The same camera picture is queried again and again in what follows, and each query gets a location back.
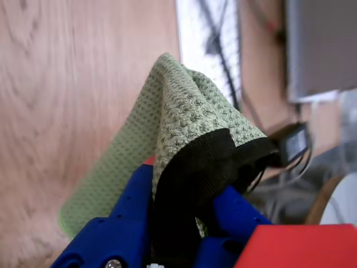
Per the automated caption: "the black power adapter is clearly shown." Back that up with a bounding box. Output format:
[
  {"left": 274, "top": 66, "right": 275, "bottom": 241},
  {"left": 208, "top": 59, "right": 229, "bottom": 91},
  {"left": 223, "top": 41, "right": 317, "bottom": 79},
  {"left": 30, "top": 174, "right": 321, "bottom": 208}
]
[{"left": 269, "top": 122, "right": 312, "bottom": 170}]

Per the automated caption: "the white keyboard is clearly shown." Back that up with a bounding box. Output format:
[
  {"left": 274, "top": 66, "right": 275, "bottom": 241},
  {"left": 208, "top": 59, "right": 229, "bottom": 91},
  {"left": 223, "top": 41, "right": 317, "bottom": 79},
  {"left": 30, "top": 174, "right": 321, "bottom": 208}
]
[{"left": 176, "top": 0, "right": 243, "bottom": 111}]

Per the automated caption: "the black cable over keyboard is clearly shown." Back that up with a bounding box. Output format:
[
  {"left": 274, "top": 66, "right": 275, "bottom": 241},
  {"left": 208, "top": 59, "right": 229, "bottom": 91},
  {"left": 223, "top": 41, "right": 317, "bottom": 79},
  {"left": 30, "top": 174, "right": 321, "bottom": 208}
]
[{"left": 196, "top": 0, "right": 242, "bottom": 111}]

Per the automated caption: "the green waffle cloth black trim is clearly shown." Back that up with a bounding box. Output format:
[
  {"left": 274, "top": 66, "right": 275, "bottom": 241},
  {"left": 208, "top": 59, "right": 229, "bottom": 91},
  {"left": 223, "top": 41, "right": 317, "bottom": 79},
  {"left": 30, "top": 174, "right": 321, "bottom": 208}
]
[{"left": 57, "top": 52, "right": 279, "bottom": 260}]

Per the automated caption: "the round white table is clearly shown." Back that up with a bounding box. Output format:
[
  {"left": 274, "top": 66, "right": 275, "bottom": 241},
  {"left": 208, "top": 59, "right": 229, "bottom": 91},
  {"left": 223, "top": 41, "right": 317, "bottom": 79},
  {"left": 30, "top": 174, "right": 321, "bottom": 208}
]
[{"left": 305, "top": 173, "right": 357, "bottom": 226}]

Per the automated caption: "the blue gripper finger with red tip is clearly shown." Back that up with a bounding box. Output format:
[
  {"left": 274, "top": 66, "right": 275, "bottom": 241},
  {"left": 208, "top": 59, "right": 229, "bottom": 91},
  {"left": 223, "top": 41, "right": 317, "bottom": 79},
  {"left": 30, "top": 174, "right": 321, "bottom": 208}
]
[{"left": 51, "top": 155, "right": 155, "bottom": 268}]

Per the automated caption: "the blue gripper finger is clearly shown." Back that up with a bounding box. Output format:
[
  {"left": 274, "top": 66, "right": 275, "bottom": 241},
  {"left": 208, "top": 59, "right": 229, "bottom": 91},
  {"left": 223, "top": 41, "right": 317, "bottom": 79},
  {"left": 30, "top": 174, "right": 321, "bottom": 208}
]
[{"left": 194, "top": 185, "right": 274, "bottom": 268}]

